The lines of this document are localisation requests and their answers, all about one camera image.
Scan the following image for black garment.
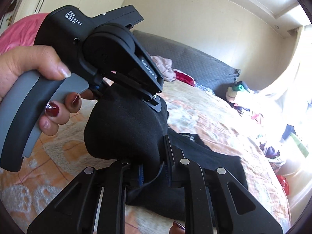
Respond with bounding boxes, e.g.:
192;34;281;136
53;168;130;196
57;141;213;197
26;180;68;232
83;83;247;221

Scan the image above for pile of colourful clothes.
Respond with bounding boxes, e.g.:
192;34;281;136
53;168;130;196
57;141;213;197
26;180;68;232
225;81;306;176

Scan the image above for right hand red nails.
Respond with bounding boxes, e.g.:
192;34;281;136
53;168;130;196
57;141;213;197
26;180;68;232
169;221;186;234

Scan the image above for left hand red nails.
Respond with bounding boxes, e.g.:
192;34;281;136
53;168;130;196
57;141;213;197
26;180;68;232
0;44;95;136

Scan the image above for red cloth by headboard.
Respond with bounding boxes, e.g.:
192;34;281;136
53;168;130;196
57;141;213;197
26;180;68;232
174;69;196;87

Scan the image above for pale pink crumpled garment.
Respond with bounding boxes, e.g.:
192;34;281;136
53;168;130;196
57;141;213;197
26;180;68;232
150;56;176;82

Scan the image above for red plastic bag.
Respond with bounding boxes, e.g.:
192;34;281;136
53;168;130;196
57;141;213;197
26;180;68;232
277;175;290;195

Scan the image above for orange white patterned bedspread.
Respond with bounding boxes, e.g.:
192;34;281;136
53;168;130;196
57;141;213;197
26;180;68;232
1;81;291;231

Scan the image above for grey quilted headboard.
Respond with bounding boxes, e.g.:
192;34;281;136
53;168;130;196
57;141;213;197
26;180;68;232
133;30;241;99

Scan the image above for pink blanket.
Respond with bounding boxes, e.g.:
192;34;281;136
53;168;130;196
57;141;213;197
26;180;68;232
0;13;48;54

